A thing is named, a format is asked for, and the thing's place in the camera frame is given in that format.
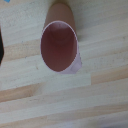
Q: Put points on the pink plastic cup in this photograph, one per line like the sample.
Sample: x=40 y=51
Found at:
x=60 y=43

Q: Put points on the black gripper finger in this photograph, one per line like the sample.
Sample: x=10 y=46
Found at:
x=1 y=48

